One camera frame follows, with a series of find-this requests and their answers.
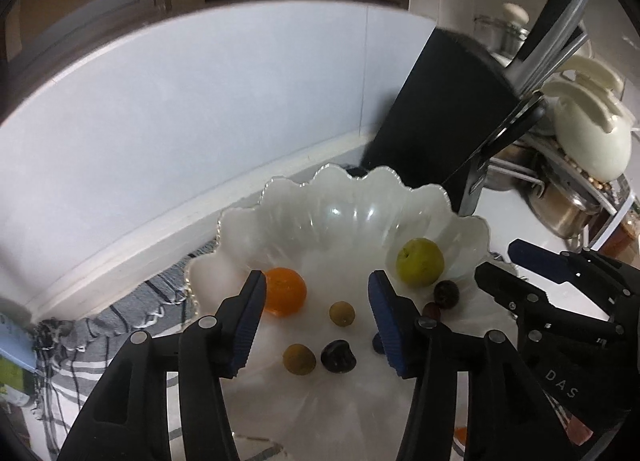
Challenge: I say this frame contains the black handled knife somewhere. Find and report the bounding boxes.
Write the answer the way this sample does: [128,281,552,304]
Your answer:
[440,94,547,187]

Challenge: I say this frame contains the checked white grey cloth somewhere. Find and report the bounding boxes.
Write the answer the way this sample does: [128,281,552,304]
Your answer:
[30,236,281,461]

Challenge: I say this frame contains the blue white container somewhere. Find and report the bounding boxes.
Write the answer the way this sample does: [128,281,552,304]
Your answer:
[0,311,39,372]

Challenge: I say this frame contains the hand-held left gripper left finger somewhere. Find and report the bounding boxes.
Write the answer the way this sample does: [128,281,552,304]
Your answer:
[57,269,268,461]

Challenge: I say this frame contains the white pot rack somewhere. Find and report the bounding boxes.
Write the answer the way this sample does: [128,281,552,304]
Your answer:
[590,174,640,253]

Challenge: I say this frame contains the white scalloped ceramic bowl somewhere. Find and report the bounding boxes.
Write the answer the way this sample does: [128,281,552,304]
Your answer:
[185,166,521,458]

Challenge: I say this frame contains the cream ceramic pot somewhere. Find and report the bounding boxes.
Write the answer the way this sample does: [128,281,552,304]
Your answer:
[552,91,633,182]

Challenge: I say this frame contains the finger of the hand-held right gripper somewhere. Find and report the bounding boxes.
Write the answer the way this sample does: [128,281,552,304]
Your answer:
[508,239,640,307]
[475,262,626,342]

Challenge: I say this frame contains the glass jar of red sauce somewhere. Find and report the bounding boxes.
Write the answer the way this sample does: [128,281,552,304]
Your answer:
[597,214,640,255]

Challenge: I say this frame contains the green packet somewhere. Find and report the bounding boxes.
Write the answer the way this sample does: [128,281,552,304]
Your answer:
[0,356,32,408]

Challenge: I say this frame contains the tan longan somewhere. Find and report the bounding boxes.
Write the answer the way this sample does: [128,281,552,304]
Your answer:
[329,301,356,327]
[283,343,316,376]

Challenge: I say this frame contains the dark brown round fruit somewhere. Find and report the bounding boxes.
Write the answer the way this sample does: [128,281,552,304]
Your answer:
[433,280,460,311]

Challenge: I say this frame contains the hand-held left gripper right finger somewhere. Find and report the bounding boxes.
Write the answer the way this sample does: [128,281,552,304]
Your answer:
[368,269,566,461]

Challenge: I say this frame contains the large orange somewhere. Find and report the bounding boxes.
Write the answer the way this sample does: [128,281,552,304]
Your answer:
[262,267,307,316]

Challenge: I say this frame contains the green round fruit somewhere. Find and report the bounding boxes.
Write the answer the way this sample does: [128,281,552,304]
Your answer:
[396,237,445,287]

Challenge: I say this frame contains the black knife block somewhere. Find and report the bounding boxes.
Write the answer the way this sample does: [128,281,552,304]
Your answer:
[360,26,521,217]

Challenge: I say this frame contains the person's right hand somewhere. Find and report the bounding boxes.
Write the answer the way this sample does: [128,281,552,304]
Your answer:
[557,403,596,446]

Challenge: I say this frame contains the steel handled knife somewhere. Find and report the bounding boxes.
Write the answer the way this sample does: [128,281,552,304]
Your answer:
[517,0,592,94]
[505,0,577,87]

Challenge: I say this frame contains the white ceramic spoon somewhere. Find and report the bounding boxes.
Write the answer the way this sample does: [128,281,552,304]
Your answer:
[542,78,624,134]
[562,56,626,98]

